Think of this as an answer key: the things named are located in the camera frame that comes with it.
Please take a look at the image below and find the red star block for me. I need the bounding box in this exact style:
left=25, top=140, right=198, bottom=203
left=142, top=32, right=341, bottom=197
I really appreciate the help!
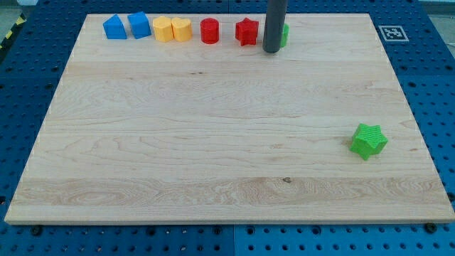
left=235, top=18, right=259, bottom=46

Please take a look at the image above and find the green star block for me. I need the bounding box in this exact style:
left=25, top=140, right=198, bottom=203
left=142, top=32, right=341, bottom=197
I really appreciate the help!
left=349, top=123, right=388, bottom=161

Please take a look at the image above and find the wooden board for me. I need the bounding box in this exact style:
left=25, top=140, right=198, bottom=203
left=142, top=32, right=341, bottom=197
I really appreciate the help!
left=5, top=14, right=454, bottom=225

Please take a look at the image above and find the red cylinder block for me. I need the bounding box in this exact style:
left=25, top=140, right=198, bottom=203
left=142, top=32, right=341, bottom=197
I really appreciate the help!
left=200, top=18, right=219, bottom=44

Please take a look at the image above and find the yellow heart block right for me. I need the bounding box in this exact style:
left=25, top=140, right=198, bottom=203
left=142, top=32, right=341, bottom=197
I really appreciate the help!
left=171, top=17, right=193, bottom=42

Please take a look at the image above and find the green block behind rod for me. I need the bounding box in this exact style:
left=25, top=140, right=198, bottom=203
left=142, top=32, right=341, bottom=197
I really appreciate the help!
left=280, top=23, right=289, bottom=48

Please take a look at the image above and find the grey cylindrical pointer rod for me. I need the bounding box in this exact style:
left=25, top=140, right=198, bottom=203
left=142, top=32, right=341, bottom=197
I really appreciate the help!
left=262, top=0, right=288, bottom=53

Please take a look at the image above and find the blue house block right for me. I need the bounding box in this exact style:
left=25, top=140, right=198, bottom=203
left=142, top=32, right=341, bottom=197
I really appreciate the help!
left=127, top=11, right=151, bottom=39

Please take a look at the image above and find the blue house block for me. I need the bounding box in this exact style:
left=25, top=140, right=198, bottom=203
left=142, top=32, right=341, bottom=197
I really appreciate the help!
left=127, top=11, right=151, bottom=39
left=102, top=14, right=127, bottom=40

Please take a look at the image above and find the blue house block left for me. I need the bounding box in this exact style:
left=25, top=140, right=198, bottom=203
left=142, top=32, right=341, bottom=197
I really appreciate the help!
left=102, top=14, right=127, bottom=40

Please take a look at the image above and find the white fiducial marker tag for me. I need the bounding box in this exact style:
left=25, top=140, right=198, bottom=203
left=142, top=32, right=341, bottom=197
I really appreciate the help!
left=379, top=25, right=409, bottom=42

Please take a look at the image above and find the black bolt bottom left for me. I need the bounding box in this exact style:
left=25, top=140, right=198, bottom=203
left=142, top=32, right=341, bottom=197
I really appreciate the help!
left=30, top=225, right=43, bottom=237

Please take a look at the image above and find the black bolt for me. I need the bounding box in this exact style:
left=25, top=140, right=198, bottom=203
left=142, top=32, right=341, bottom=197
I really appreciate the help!
left=30, top=225, right=43, bottom=237
left=424, top=223, right=438, bottom=234

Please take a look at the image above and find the black bolt bottom right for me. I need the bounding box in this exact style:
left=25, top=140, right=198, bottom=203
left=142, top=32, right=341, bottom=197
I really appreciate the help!
left=424, top=223, right=438, bottom=234

